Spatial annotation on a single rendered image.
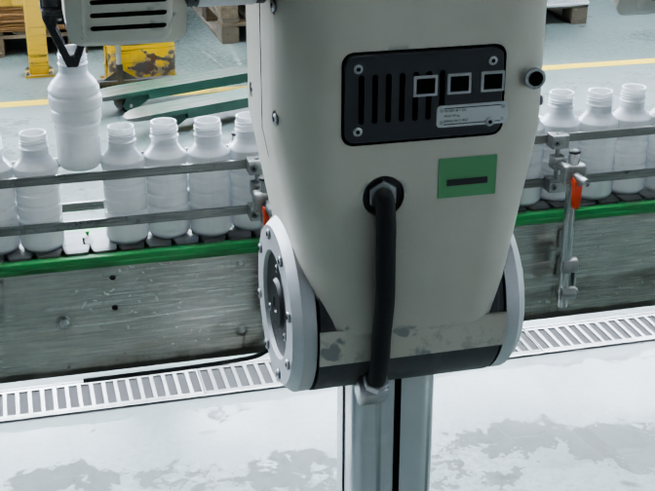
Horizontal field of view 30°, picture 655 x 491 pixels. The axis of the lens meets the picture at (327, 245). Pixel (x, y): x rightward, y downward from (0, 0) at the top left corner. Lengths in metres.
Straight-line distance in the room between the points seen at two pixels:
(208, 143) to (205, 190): 0.07
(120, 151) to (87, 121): 0.06
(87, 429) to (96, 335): 1.51
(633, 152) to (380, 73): 1.01
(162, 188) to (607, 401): 1.94
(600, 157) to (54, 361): 0.86
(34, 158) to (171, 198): 0.19
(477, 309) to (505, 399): 2.30
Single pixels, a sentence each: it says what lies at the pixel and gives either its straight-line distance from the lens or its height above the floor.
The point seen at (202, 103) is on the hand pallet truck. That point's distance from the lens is 5.60.
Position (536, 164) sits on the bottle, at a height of 1.07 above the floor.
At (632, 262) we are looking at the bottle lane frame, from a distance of 1.95.
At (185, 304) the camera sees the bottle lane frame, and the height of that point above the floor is 0.91.
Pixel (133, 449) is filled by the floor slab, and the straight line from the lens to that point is 3.15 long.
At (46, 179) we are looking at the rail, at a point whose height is 1.11.
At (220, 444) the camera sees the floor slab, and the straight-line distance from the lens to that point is 3.14.
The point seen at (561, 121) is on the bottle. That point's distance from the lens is 1.86.
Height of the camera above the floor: 1.66
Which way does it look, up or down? 23 degrees down
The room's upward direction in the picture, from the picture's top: straight up
